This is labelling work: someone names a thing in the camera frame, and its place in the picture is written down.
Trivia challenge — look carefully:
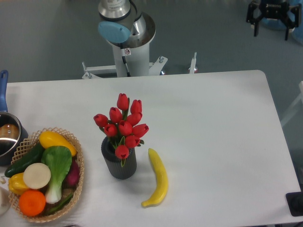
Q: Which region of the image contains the orange fruit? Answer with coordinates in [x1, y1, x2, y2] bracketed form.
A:
[18, 190, 46, 217]

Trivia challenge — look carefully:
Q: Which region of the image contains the white frame at right edge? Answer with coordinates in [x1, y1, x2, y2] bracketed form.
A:
[280, 81, 303, 127]

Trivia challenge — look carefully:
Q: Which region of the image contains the green bok choy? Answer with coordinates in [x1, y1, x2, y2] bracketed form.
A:
[41, 146, 72, 204]

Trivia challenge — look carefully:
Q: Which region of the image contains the yellow bell pepper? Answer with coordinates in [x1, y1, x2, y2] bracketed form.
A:
[9, 173, 30, 195]

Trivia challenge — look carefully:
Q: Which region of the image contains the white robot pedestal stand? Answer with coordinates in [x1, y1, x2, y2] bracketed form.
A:
[81, 35, 199, 80]

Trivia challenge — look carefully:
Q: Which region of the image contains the dark green cucumber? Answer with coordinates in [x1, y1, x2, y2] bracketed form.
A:
[4, 142, 45, 178]

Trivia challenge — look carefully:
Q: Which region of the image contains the white round radish slice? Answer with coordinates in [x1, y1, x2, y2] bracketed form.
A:
[23, 163, 51, 189]

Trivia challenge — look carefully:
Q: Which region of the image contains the woven wicker basket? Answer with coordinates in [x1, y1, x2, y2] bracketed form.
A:
[9, 127, 84, 223]

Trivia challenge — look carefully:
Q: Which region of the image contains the green chili pepper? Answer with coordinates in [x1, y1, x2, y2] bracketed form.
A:
[45, 193, 73, 216]

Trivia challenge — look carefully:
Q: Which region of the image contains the blue plastic bag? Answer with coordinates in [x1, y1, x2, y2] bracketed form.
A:
[261, 0, 303, 45]

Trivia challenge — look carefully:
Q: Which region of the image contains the yellow plastic banana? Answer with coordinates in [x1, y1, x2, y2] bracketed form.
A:
[141, 148, 169, 208]

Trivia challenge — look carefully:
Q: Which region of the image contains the blue handled saucepan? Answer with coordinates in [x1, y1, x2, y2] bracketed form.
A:
[0, 70, 28, 166]

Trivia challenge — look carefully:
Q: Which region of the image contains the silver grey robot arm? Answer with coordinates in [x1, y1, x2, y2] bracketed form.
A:
[98, 0, 302, 45]

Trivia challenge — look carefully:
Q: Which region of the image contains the small garlic piece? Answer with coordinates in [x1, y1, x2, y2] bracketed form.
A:
[0, 176, 6, 184]

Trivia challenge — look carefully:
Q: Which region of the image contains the dark grey ribbed vase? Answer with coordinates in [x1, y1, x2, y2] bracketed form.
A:
[101, 137, 137, 180]

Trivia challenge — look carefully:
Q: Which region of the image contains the yellow squash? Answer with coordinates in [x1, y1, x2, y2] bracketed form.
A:
[39, 131, 77, 157]

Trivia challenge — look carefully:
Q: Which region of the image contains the red tulip bouquet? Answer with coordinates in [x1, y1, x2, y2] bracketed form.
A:
[93, 93, 149, 166]

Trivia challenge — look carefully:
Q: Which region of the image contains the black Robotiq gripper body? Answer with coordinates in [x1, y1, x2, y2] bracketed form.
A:
[258, 0, 289, 19]

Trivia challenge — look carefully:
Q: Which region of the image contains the black device at table edge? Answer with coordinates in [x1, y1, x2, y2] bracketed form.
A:
[285, 192, 303, 217]

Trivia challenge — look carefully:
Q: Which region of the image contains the purple red onion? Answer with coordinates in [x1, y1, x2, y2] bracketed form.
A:
[64, 159, 80, 186]

